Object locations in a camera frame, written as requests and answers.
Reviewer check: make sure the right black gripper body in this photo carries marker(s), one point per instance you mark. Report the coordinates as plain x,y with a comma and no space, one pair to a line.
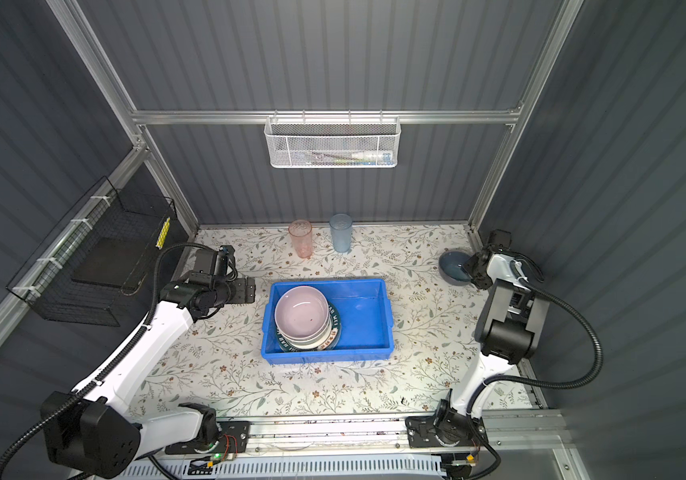
475,273

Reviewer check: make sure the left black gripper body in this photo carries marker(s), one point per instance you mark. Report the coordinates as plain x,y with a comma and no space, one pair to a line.
234,292

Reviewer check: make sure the dark blue ceramic bowl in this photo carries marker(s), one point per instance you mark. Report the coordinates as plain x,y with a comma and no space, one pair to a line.
451,268

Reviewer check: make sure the pink ceramic bowl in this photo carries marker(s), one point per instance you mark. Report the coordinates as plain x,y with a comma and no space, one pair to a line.
302,312

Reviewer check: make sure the blue plastic bin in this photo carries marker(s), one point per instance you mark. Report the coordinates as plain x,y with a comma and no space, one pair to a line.
366,332

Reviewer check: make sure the white plate green rim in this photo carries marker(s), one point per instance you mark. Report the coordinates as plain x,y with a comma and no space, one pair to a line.
330,341

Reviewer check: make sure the green ceramic bowl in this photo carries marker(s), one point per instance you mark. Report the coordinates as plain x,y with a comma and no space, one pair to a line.
304,341

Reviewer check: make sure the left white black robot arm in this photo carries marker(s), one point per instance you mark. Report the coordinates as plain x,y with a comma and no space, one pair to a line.
91,429

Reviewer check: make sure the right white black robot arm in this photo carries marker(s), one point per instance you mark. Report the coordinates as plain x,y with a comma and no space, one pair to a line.
507,331

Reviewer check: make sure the yellow tag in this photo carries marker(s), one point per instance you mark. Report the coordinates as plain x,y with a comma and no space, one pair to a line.
163,233

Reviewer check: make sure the floral table mat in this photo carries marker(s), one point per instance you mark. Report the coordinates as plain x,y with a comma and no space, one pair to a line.
219,362

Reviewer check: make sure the pink translucent cup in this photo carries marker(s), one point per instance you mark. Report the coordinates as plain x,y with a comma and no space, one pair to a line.
301,234

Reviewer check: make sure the black pad in basket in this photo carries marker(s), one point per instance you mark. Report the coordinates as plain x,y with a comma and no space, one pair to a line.
116,263

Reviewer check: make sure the blue translucent cup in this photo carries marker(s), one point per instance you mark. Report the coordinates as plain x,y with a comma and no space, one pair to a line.
341,226

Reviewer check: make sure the pens in mesh basket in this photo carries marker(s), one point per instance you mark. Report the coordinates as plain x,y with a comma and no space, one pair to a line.
360,158

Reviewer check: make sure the black wire basket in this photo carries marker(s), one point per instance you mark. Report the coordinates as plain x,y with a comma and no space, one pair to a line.
45,282

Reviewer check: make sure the white wire mesh basket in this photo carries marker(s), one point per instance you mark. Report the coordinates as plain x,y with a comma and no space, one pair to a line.
286,142

